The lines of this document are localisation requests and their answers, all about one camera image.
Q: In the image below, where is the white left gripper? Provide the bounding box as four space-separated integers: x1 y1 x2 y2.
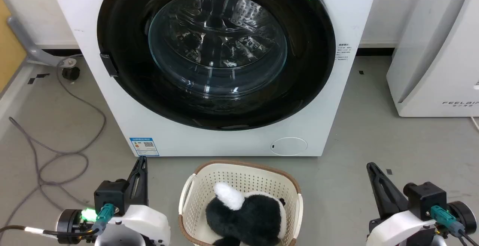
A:
94 156 171 246

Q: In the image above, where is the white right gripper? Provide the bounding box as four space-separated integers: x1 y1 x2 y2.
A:
366 162 437 246

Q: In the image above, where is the white front-load washing machine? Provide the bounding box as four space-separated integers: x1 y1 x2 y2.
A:
46 0 381 157

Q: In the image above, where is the cream perforated laundry basket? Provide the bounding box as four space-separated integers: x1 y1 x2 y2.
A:
178 160 303 246

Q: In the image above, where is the oval white filter cover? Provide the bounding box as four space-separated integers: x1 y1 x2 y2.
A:
270 137 308 156

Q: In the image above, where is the black and white plush toy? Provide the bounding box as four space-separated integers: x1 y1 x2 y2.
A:
205 182 287 246

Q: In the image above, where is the black caster wheel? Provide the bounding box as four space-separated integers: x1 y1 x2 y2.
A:
61 67 81 82

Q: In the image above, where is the small printed text sticker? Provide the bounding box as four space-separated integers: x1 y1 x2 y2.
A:
336 43 353 62

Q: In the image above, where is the white air purifier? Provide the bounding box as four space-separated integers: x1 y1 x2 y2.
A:
386 0 479 118

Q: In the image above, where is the grey metal leg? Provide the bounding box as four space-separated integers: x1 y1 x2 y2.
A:
7 15 83 67

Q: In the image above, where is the yellow wooden panel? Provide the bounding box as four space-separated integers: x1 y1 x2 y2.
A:
0 0 28 93

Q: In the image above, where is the left arm cable green plug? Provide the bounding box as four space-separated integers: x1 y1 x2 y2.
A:
0 203 115 241

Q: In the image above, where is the arm cable green plug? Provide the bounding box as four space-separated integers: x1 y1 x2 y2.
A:
430 205 479 246
0 203 115 241

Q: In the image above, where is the right arm cable green plug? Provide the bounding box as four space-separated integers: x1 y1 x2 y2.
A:
430 205 479 246

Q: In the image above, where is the grey floor cable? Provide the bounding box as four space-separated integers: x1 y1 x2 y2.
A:
0 55 107 235

